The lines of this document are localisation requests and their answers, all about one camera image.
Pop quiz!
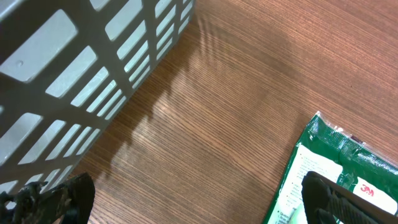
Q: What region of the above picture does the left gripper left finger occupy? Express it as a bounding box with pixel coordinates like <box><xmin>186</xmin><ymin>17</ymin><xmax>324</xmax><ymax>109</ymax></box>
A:
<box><xmin>1</xmin><ymin>172</ymin><xmax>95</xmax><ymax>224</ymax></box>

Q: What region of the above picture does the grey plastic shopping basket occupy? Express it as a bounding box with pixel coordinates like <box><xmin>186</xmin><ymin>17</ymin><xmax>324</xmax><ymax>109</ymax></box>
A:
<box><xmin>1</xmin><ymin>0</ymin><xmax>195</xmax><ymax>194</ymax></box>

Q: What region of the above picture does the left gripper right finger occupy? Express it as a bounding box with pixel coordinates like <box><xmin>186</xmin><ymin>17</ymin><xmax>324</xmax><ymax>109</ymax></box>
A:
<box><xmin>302</xmin><ymin>171</ymin><xmax>397</xmax><ymax>224</ymax></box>

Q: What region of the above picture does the green 3M product package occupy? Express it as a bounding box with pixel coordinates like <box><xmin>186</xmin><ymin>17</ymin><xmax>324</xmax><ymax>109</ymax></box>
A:
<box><xmin>264</xmin><ymin>111</ymin><xmax>397</xmax><ymax>223</ymax></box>

